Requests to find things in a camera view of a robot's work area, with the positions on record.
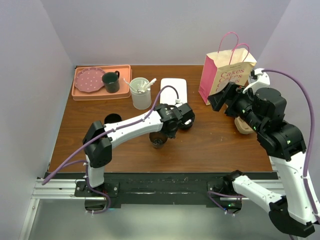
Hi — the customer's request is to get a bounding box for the white rectangular plate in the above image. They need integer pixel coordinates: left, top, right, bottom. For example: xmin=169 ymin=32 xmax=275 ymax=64
xmin=159 ymin=78 xmax=188 ymax=105

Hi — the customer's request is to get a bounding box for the dark brown coffee cup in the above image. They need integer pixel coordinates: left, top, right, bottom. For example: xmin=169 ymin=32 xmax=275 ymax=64
xmin=149 ymin=132 xmax=168 ymax=149

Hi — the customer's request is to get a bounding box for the cardboard cup carrier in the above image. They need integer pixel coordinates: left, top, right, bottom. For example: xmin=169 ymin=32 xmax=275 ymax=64
xmin=234 ymin=117 xmax=254 ymax=135

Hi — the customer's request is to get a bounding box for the black mounting base rail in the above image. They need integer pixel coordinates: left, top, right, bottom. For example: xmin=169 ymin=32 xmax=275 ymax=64
xmin=74 ymin=173 xmax=243 ymax=212

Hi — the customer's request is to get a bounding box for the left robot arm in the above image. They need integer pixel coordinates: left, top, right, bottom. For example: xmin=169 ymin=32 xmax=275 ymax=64
xmin=82 ymin=103 xmax=195 ymax=196

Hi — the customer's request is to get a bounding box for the salmon pink tray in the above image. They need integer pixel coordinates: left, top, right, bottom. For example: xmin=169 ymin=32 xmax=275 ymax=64
xmin=71 ymin=65 xmax=132 ymax=101

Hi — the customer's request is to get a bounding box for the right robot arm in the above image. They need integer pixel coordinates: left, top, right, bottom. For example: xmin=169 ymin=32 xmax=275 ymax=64
xmin=207 ymin=82 xmax=320 ymax=238

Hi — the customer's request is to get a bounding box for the pink cakes paper bag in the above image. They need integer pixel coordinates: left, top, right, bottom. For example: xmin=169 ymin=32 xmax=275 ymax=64
xmin=198 ymin=41 xmax=257 ymax=106

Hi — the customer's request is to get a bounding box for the pink polka dot plate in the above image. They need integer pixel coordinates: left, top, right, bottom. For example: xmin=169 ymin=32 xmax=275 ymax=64
xmin=74 ymin=67 xmax=106 ymax=93

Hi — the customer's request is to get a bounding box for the frosted white utensil cup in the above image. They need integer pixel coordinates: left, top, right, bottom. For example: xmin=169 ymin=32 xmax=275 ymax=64
xmin=130 ymin=90 xmax=152 ymax=110

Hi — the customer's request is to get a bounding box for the dark green mug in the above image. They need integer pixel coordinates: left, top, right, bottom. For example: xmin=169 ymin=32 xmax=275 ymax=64
xmin=101 ymin=70 xmax=120 ymax=94

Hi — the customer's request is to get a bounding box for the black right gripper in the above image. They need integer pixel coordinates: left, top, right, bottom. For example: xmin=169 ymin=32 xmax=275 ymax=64
xmin=207 ymin=80 xmax=265 ymax=132

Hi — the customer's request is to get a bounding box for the aluminium frame rail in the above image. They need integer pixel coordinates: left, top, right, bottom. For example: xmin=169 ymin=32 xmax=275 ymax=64
xmin=19 ymin=179 xmax=107 ymax=240

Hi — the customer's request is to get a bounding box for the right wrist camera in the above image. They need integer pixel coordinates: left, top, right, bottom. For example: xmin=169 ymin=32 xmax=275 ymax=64
xmin=248 ymin=68 xmax=270 ymax=90

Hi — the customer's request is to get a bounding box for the wrapped white utensil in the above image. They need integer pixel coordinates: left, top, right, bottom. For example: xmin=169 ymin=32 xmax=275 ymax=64
xmin=123 ymin=77 xmax=157 ymax=94

